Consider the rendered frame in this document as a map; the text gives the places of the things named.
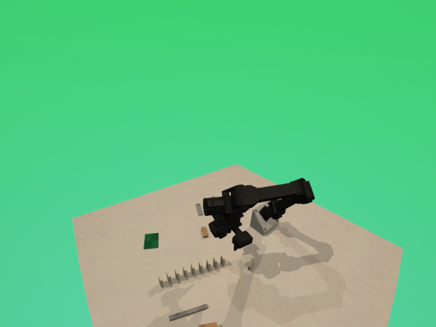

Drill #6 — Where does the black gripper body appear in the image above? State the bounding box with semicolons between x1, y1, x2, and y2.
212;213;253;249

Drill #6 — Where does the dark green flat square mat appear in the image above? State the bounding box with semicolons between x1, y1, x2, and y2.
144;233;159;249

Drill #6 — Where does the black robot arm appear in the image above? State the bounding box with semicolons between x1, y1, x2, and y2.
203;178;315;239

